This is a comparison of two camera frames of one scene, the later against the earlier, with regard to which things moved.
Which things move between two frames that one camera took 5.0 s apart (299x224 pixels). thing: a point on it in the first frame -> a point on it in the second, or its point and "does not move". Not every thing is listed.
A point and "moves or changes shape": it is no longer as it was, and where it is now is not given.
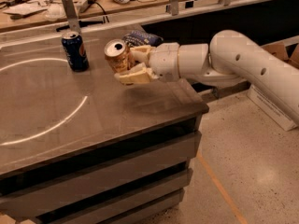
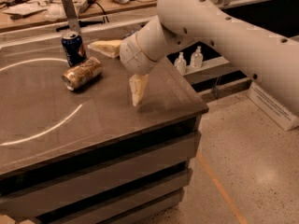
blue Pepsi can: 76,52 does not move
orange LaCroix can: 118,55 moves or changes shape
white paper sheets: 25,8 does not move
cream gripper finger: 141,53 -> 109,48
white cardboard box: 280,116 does not move
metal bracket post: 73,20 does not move
